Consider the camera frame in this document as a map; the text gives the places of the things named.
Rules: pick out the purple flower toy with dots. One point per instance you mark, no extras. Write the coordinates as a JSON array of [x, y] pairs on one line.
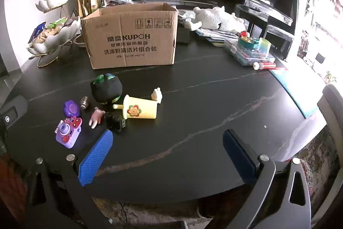
[[71, 108]]

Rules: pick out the white plush toy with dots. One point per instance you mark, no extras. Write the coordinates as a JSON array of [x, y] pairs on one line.
[[217, 19]]

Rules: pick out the white bear figure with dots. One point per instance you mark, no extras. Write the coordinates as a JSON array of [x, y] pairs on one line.
[[156, 96]]

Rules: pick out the pile of snack packets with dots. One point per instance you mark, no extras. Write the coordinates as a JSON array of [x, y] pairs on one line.
[[48, 33]]

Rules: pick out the pink rabbit figure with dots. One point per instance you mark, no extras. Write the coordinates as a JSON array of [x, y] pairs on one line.
[[96, 117]]

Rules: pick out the small black box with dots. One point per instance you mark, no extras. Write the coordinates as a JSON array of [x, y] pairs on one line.
[[183, 34]]

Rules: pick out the clear plastic storage box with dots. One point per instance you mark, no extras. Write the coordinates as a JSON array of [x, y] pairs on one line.
[[246, 57]]

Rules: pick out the row of brown snack pouches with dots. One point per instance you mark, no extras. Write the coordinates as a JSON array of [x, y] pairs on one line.
[[89, 5]]

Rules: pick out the purple toy camera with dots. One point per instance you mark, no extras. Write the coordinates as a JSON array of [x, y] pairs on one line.
[[67, 135]]

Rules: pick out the beige chair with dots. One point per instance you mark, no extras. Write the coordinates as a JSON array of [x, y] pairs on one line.
[[332, 111]]

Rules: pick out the small dark toy vehicle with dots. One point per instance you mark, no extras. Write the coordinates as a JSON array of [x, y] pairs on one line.
[[114, 121]]

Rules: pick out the green toy boat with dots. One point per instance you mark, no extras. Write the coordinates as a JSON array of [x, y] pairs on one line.
[[248, 42]]

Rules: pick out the white red tube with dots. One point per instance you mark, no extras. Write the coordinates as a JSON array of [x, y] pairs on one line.
[[264, 66]]

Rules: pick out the black glossy piano bench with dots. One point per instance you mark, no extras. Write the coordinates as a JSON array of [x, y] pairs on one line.
[[252, 14]]

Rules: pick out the yellow green plastic cup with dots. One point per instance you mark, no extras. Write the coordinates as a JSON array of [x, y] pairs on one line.
[[264, 46]]

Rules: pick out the white shell tiered tray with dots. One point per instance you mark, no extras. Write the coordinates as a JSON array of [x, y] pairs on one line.
[[57, 1]]

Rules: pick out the black green ball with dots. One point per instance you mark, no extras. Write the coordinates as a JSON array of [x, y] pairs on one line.
[[105, 90]]

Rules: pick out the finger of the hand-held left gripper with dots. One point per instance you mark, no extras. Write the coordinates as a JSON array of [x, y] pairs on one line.
[[17, 108]]

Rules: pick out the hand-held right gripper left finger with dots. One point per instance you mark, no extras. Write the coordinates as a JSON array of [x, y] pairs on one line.
[[96, 156]]

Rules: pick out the black glossy stool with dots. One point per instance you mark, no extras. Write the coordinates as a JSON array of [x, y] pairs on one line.
[[280, 35]]

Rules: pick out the yellow flower cup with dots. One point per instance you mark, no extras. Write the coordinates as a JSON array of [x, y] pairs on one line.
[[142, 109]]

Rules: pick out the teal book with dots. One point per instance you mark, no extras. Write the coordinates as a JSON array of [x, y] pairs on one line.
[[297, 92]]

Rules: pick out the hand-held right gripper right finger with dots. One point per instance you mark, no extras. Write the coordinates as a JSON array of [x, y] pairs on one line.
[[238, 156]]

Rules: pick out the small brown toy football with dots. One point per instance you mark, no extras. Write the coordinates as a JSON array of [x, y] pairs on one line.
[[84, 103]]

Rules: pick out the stack of books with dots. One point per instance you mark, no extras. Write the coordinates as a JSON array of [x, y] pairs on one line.
[[214, 35]]

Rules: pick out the black marble desktop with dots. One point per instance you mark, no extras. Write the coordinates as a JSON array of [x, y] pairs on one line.
[[201, 100]]

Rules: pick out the brown cardboard box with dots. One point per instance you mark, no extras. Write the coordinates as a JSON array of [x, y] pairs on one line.
[[128, 41]]

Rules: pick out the patterned floor rug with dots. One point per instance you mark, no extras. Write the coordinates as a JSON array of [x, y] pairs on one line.
[[317, 156]]

